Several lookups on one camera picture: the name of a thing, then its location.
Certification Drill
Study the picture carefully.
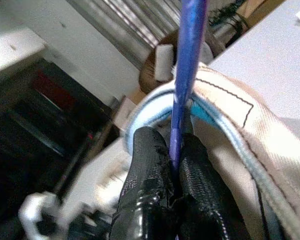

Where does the white rectangular block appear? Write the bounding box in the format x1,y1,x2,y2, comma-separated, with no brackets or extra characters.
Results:
153,43,175,82

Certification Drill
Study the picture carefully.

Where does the brown woven basket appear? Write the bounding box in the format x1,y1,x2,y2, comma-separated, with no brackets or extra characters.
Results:
138,29,216,96

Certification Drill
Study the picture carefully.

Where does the pale cream shirt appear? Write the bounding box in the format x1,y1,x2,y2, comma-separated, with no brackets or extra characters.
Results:
94,62,300,240

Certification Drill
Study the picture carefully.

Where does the purple plastic hanger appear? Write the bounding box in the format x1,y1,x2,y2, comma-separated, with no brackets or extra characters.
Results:
167,0,209,173

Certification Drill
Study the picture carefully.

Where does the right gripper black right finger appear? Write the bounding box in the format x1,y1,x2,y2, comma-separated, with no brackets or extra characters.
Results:
173,133,243,240

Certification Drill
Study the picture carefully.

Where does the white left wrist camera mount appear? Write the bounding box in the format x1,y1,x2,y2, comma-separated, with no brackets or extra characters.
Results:
18,191,73,240

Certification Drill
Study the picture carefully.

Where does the grey table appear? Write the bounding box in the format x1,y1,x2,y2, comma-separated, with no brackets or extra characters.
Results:
209,0,300,126

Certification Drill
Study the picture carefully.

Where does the ribbed grey metal panel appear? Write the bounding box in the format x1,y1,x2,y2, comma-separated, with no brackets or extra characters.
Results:
67,0,186,48

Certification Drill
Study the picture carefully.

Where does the black shelf cabinet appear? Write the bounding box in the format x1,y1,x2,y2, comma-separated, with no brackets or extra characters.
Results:
0,57,121,201

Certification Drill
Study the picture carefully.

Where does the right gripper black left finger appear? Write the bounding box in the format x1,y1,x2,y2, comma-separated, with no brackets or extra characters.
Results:
109,126,177,240

